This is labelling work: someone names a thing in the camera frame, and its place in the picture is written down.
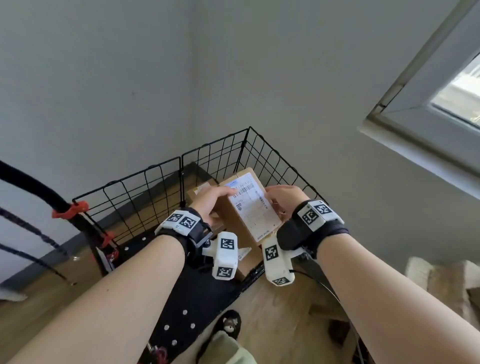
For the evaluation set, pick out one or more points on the person's left hand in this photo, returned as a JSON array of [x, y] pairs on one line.
[[210, 202]]

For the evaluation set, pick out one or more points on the person's right hand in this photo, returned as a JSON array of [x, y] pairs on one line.
[[288, 197]]

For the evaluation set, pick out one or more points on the box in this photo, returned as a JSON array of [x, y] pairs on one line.
[[247, 268], [202, 186], [251, 210]]

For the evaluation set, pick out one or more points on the person's right forearm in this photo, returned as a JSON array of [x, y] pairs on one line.
[[393, 307]]

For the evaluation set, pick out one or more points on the person's left forearm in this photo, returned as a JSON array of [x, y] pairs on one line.
[[105, 311]]

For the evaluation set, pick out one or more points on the person's black shoe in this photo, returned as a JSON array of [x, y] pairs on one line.
[[234, 315]]

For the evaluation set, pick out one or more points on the person's pale green garment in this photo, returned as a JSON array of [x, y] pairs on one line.
[[225, 352]]

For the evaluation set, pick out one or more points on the white wrist camera with markers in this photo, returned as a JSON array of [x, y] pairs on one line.
[[225, 255], [275, 262]]

